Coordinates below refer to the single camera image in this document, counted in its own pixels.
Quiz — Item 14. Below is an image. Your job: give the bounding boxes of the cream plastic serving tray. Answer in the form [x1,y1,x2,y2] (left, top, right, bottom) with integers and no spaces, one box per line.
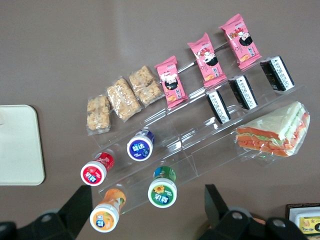
[0,104,46,186]

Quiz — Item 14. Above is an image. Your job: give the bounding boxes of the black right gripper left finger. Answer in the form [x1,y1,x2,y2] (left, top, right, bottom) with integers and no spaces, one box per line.
[0,184,94,240]

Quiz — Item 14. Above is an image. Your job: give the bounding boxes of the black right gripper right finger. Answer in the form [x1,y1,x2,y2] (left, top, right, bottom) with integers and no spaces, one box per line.
[199,184,309,240]

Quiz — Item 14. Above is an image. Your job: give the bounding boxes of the yellow snack packet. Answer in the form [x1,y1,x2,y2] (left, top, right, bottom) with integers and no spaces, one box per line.
[299,216,320,232]

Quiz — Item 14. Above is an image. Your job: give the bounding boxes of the wrapped triangle sandwich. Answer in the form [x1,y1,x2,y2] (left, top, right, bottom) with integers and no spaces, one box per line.
[234,101,311,158]

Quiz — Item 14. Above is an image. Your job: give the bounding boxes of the pink cartoon snack packet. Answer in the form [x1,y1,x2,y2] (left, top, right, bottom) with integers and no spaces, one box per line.
[154,55,189,110]
[218,13,263,70]
[187,32,228,88]

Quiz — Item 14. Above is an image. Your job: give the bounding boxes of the blue gum bottle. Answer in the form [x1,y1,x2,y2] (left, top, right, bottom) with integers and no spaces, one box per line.
[126,127,156,162]

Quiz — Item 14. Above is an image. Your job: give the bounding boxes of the green gum bottle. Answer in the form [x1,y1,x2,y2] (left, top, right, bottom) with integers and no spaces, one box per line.
[147,166,178,209]

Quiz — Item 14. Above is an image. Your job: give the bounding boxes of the rice crisp snack pack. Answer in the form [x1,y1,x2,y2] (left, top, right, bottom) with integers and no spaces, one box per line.
[106,77,142,123]
[128,65,166,108]
[86,94,112,136]

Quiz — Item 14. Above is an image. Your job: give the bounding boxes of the orange gum bottle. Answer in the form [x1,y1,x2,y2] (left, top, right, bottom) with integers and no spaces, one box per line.
[89,187,127,233]

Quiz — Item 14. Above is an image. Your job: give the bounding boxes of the clear acrylic tiered display rack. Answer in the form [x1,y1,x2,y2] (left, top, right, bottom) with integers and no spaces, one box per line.
[87,39,311,216]

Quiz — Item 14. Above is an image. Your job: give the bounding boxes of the black white snack packet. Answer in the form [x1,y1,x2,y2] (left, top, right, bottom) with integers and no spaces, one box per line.
[206,89,231,125]
[259,55,296,94]
[227,74,259,111]

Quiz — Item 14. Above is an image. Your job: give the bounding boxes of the red gum bottle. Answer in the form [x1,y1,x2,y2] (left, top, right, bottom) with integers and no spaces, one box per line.
[79,151,115,187]

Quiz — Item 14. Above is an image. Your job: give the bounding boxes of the white rectangular snack dish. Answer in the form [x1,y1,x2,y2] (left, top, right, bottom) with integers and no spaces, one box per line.
[289,206,320,235]

